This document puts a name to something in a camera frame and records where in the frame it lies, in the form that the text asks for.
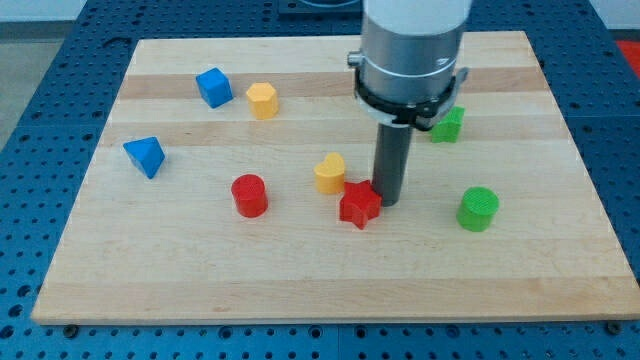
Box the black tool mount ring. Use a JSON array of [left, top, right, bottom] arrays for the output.
[[354, 67, 469, 132]]

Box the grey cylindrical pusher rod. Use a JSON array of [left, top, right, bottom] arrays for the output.
[[372, 124, 412, 207]]

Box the red star block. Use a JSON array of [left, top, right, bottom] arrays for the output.
[[339, 180, 382, 230]]

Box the yellow heart block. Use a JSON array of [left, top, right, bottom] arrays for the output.
[[313, 152, 346, 195]]

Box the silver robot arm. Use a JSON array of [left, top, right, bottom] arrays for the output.
[[347, 0, 473, 207]]

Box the green star block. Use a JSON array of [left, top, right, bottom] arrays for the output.
[[430, 106, 466, 143]]

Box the green cylinder block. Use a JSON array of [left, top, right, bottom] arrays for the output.
[[456, 187, 500, 232]]

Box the yellow hexagon block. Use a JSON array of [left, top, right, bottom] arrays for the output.
[[246, 82, 279, 120]]

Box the red cylinder block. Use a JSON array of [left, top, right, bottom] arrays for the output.
[[231, 174, 268, 218]]

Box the wooden board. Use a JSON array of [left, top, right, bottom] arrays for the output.
[[31, 31, 639, 325]]

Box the blue cube block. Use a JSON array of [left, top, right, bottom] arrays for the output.
[[196, 67, 234, 109]]

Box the blue triangular prism block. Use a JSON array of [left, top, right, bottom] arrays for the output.
[[123, 136, 165, 179]]

